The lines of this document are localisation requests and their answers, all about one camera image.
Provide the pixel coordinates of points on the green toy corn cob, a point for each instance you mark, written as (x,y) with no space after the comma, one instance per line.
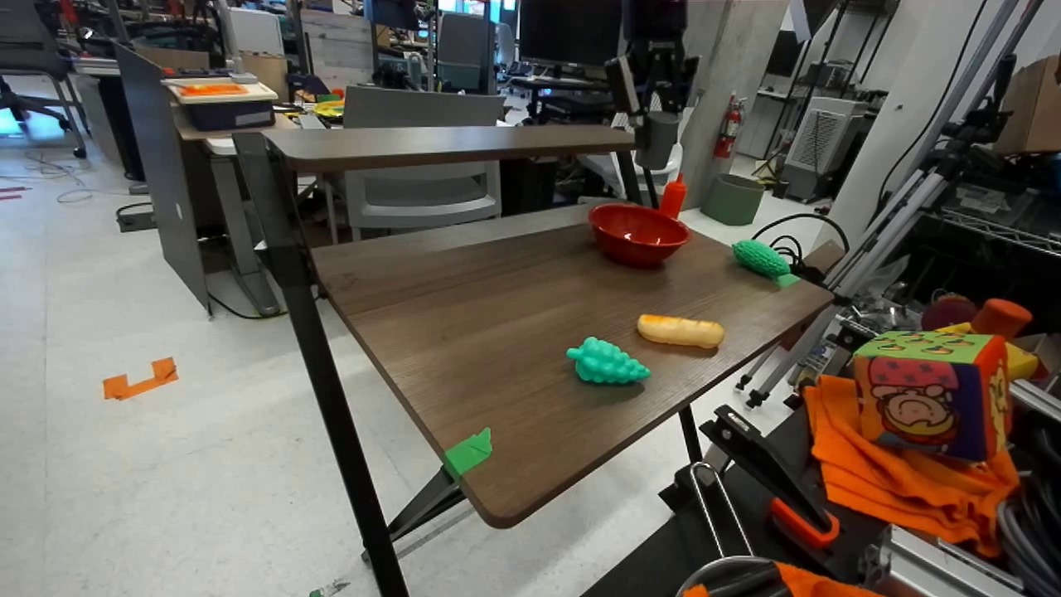
(765,262)

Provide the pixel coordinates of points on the green tape marker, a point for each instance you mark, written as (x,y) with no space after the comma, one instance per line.
(469,451)

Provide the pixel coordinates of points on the wooden two-tier table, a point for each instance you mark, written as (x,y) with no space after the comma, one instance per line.
(471,323)

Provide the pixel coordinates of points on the black orange clamp right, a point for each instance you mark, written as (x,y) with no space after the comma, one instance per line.
(794,510)

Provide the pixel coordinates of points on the red plastic bowl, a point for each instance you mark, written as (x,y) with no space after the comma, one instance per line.
(636,235)

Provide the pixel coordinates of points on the teal toy grape bunch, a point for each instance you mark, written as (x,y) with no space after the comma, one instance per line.
(604,364)

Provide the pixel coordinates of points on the orange toy corn dog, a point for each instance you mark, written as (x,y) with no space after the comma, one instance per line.
(685,334)

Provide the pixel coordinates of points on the colourful plush cube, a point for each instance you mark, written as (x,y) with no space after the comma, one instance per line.
(943,392)

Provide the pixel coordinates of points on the orange cloth under cube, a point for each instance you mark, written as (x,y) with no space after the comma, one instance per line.
(909,488)

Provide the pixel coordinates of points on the orange tape floor marker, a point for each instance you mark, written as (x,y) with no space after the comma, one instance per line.
(120,385)

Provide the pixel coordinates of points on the red fire extinguisher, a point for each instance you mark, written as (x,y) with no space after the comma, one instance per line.
(729,130)

